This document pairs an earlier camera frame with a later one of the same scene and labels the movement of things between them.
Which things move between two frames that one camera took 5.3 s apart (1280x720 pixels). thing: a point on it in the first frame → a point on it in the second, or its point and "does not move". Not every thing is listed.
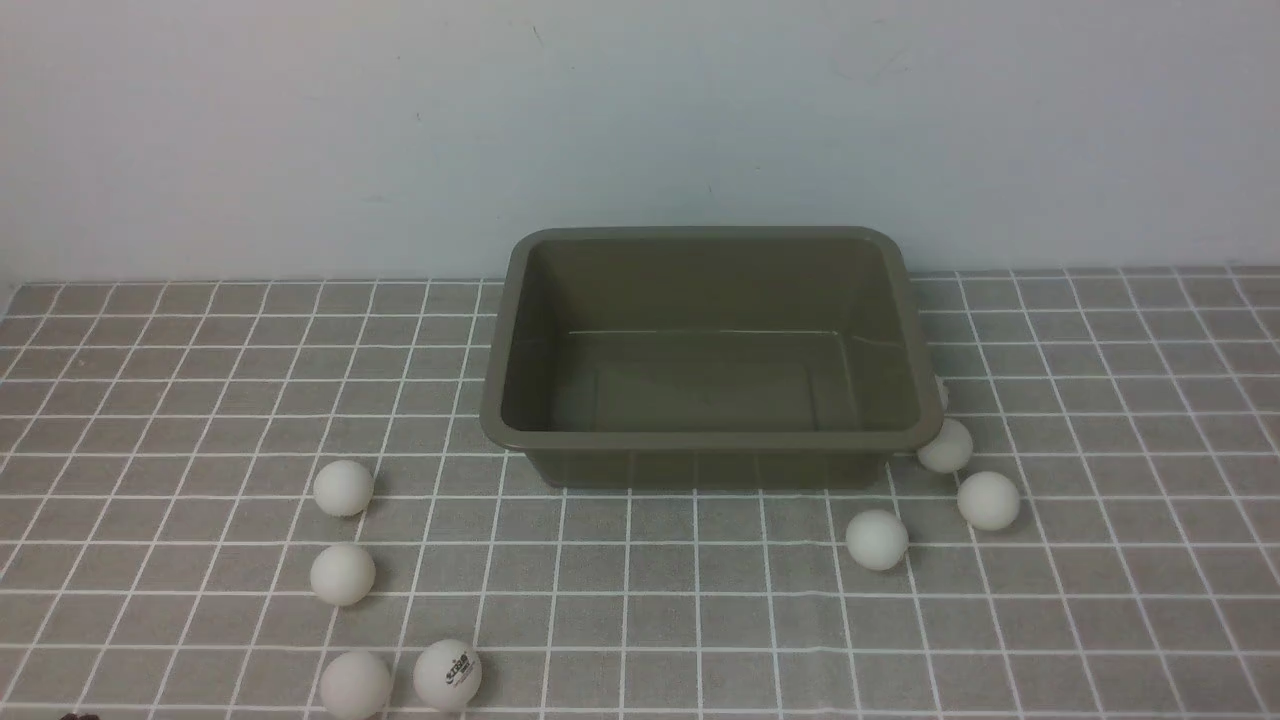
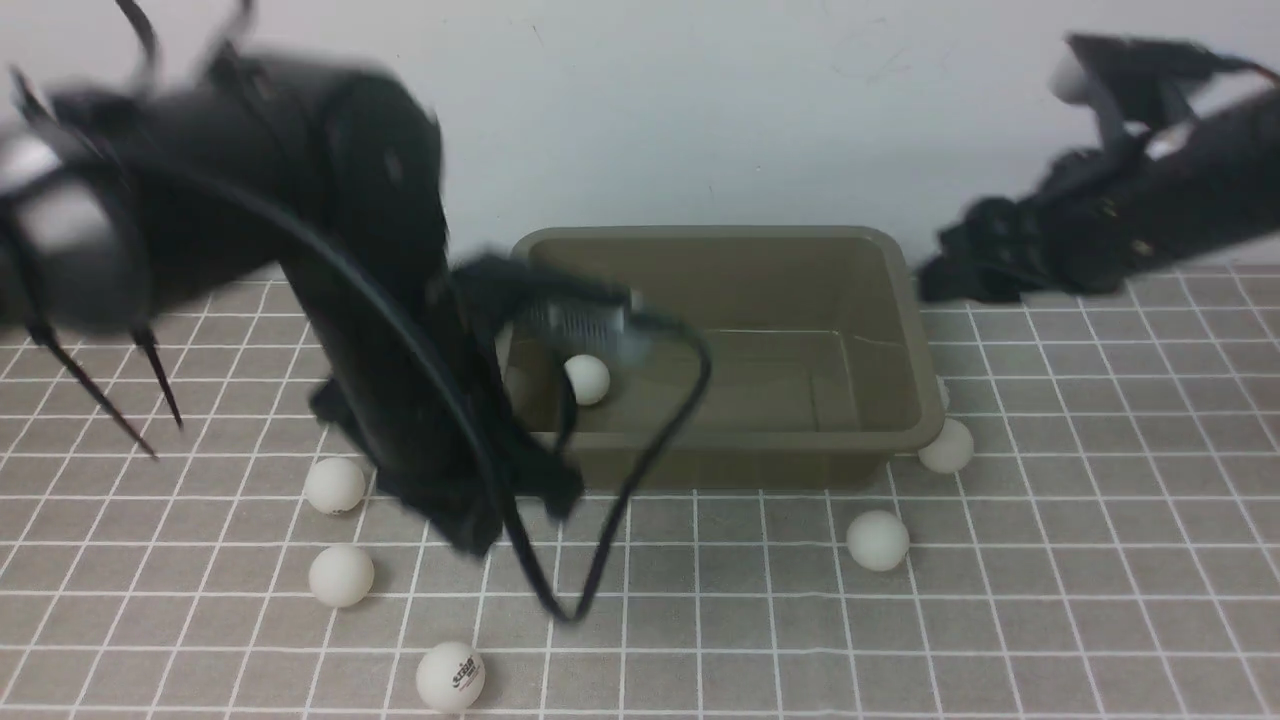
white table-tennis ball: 343,489 does not move
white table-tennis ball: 355,686 → 589,377
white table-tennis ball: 951,451 does not move
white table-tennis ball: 342,575 does not move
